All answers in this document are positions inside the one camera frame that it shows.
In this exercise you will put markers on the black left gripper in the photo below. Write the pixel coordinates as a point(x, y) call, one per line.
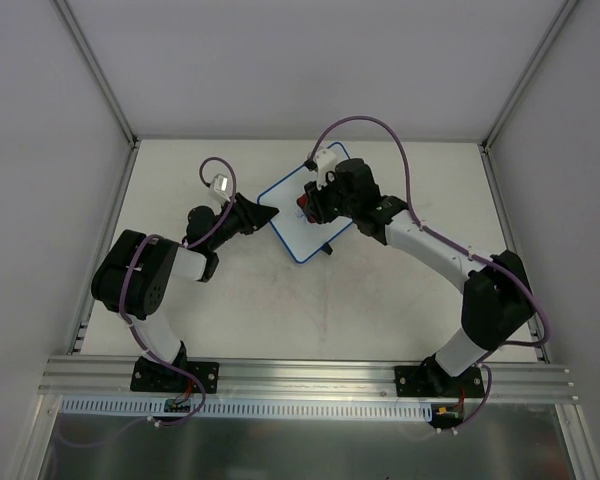
point(244, 214)

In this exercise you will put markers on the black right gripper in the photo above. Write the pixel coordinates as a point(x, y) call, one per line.
point(318, 201)

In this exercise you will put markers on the red bone-shaped eraser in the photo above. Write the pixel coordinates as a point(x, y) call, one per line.
point(304, 205)

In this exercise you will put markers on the blue framed whiteboard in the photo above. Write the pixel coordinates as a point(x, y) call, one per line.
point(301, 239)

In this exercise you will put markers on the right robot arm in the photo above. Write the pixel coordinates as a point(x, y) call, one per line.
point(495, 290)

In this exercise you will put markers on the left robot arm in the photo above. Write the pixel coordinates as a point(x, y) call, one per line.
point(132, 279)

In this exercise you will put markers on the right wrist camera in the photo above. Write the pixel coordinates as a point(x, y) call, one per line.
point(321, 162)

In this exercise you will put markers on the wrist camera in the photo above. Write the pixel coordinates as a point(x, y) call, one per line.
point(219, 189)
point(321, 162)

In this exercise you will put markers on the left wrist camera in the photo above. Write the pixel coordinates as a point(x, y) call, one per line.
point(219, 189)

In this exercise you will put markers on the left aluminium frame post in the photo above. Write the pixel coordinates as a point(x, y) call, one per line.
point(76, 32)

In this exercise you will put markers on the aluminium frame post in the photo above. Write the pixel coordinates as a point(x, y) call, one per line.
point(535, 61)
point(76, 32)

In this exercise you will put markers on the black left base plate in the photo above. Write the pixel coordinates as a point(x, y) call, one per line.
point(151, 377)

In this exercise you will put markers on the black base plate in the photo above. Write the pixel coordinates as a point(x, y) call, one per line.
point(151, 377)
point(412, 380)

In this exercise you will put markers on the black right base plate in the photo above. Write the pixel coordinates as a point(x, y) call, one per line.
point(412, 380)

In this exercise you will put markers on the white slotted cable duct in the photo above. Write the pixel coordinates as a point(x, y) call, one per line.
point(251, 408)

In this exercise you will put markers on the aluminium mounting rail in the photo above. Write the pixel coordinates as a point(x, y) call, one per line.
point(530, 383)

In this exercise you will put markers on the right aluminium frame post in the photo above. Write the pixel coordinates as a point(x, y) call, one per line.
point(535, 61)

